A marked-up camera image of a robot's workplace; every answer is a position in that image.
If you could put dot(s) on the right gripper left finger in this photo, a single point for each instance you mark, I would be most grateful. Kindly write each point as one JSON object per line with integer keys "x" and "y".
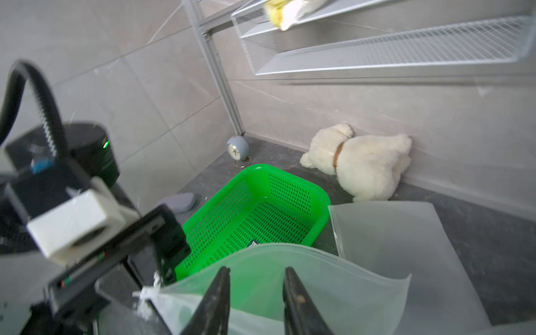
{"x": 213, "y": 312}

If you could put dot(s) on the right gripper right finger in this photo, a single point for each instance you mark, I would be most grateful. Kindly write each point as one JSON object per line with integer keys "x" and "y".
{"x": 300, "y": 313}

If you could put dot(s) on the grey glasses case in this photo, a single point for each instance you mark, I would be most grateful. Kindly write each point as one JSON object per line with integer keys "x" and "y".
{"x": 179, "y": 203}

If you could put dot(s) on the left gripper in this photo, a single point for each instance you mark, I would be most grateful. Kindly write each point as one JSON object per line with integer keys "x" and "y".
{"x": 145, "y": 253}

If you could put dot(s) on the yellow snack packet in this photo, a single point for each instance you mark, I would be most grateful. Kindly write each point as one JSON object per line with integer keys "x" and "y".
{"x": 285, "y": 13}

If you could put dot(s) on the white wire wall basket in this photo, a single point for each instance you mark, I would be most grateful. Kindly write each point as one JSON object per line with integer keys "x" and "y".
{"x": 312, "y": 44}

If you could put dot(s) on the white plush toy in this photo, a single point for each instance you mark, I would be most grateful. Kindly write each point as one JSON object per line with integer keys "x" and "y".
{"x": 368, "y": 167}

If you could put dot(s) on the clear zip-top bag stack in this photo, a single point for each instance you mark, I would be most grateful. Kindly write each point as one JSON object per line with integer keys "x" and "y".
{"x": 281, "y": 289}

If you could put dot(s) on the green plastic basket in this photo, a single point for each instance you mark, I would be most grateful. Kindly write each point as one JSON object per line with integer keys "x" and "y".
{"x": 260, "y": 203}

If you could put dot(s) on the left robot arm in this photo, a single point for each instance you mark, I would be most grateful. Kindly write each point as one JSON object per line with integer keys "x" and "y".
{"x": 88, "y": 147}

